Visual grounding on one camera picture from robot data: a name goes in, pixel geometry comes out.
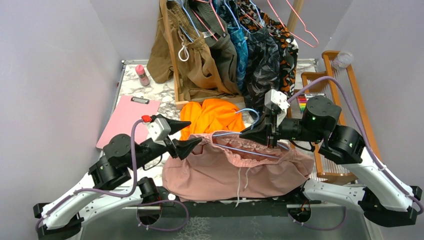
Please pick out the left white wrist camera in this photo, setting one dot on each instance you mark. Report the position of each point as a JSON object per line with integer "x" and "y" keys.
{"x": 158, "y": 127}

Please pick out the pink clipboard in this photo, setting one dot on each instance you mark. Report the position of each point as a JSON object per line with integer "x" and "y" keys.
{"x": 128, "y": 110}

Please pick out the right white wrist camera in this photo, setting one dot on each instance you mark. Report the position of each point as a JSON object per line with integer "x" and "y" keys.
{"x": 276, "y": 101}

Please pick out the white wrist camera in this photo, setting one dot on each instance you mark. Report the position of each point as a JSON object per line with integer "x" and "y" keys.
{"x": 276, "y": 101}
{"x": 158, "y": 127}

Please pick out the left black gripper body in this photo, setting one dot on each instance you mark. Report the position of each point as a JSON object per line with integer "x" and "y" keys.
{"x": 150, "y": 152}

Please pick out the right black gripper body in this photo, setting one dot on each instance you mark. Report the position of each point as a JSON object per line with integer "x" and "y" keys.
{"x": 290, "y": 129}

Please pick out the pink bottle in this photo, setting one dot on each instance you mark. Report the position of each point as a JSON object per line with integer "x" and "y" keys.
{"x": 141, "y": 73}

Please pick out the orange camo hanging shorts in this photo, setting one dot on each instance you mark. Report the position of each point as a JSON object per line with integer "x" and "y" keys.
{"x": 288, "y": 66}

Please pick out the dark green hanging shorts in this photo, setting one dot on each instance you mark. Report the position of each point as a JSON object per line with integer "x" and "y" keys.
{"x": 215, "y": 34}

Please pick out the blue patterned hanging shorts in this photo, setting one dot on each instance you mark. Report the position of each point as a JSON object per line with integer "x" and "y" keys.
{"x": 226, "y": 10}

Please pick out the wooden dish rack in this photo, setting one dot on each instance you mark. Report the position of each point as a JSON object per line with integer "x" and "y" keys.
{"x": 308, "y": 70}

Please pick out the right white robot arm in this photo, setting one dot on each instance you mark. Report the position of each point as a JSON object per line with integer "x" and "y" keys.
{"x": 379, "y": 199}

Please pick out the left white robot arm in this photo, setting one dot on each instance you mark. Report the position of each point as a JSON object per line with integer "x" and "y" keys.
{"x": 112, "y": 182}

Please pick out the pink shorts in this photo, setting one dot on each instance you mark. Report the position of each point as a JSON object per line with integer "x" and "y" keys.
{"x": 213, "y": 173}

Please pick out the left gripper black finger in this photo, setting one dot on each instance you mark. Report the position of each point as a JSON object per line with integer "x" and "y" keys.
{"x": 173, "y": 125}
{"x": 182, "y": 148}

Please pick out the dark leaf print shorts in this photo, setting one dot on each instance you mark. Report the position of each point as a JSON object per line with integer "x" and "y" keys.
{"x": 262, "y": 70}

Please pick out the blue wire hanger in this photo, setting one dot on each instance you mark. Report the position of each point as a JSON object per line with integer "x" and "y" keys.
{"x": 231, "y": 140}

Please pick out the clear plastic cup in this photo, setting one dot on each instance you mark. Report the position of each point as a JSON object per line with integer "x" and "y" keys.
{"x": 342, "y": 60}

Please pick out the coloured marker set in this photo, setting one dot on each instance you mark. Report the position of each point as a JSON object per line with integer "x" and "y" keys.
{"x": 304, "y": 97}

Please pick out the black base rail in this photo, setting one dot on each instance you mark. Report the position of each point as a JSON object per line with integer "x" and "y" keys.
{"x": 293, "y": 205}

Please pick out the pink wire hanger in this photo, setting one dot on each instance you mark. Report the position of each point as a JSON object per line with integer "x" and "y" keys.
{"x": 303, "y": 30}

